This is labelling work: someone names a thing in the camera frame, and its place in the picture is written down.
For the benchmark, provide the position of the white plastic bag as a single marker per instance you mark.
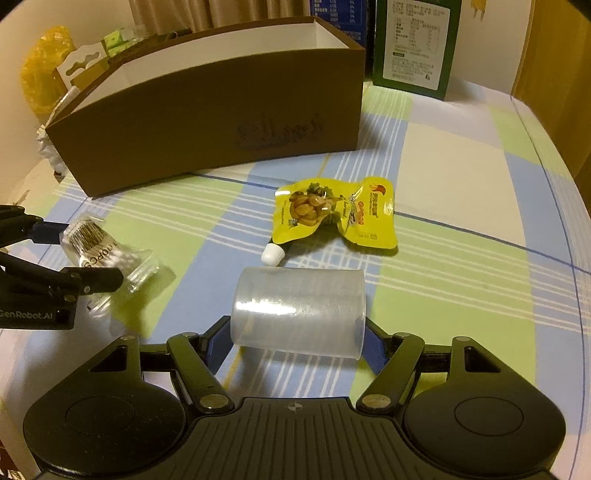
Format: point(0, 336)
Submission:
point(48, 147)

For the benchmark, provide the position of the beige curtain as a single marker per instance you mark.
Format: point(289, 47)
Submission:
point(231, 14)

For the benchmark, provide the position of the translucent plastic cup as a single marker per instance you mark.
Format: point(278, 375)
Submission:
point(295, 309)

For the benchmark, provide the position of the green carton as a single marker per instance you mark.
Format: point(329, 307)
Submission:
point(415, 46)

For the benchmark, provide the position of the yellow plastic bag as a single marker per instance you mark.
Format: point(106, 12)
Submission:
point(41, 69)

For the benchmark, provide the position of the yellow snack pouch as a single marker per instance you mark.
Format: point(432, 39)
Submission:
point(364, 217)

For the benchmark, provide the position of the blue carton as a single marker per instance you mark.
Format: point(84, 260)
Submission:
point(337, 14)

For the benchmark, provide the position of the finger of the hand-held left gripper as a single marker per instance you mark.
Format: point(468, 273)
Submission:
point(99, 280)
point(48, 231)

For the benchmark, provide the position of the wooden cabinet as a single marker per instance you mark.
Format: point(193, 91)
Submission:
point(554, 55)

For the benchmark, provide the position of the green packets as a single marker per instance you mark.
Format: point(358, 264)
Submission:
point(120, 39)

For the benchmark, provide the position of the clear bag of cotton swabs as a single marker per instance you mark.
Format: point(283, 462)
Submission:
point(115, 258)

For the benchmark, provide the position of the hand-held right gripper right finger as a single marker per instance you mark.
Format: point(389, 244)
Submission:
point(375, 350)

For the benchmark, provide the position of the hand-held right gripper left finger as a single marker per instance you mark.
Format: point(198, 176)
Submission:
point(217, 344)

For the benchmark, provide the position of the brown cardboard box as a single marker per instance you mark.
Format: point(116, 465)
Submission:
point(184, 115)

